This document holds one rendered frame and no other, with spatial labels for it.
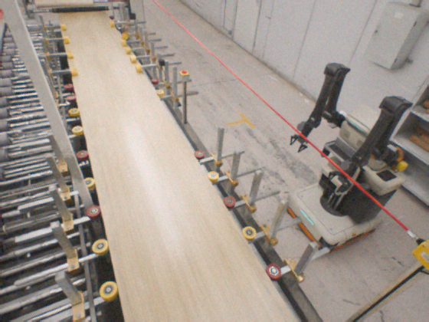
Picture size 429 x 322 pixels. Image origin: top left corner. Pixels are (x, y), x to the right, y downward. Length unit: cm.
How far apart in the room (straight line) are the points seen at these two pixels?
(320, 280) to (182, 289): 152
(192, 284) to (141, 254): 32
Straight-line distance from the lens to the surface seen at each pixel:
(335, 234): 267
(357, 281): 286
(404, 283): 116
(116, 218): 174
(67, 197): 200
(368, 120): 203
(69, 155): 163
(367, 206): 264
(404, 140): 374
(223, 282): 150
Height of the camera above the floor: 228
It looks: 43 degrees down
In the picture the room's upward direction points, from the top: 6 degrees clockwise
